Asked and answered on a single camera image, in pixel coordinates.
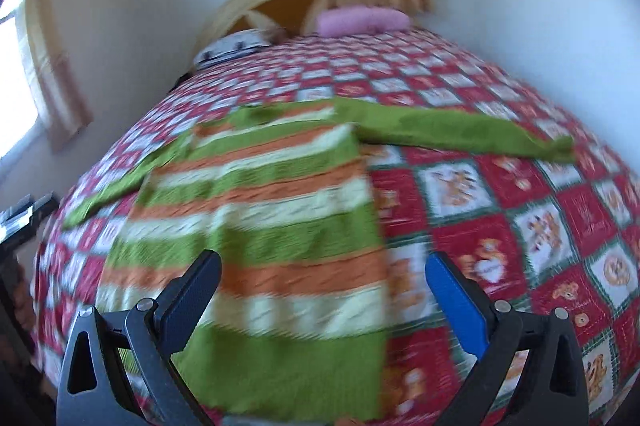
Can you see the pink folded blanket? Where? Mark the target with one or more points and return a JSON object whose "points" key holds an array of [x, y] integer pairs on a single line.
{"points": [[360, 19]]}

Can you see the yellow curtain at left window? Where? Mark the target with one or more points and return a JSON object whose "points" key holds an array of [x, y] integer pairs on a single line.
{"points": [[61, 109]]}

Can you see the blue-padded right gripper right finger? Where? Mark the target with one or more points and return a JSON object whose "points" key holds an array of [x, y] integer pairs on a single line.
{"points": [[552, 388]]}

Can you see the red patchwork bedspread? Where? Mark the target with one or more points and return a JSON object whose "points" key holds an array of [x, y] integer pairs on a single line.
{"points": [[537, 235]]}

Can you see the cream wooden headboard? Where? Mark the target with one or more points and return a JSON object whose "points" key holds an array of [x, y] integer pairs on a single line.
{"points": [[295, 17]]}

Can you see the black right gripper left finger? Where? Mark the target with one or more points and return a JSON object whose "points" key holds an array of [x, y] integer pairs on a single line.
{"points": [[94, 388]]}

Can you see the green orange striped knit sweater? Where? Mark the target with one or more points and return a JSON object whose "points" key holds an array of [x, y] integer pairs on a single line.
{"points": [[299, 326]]}

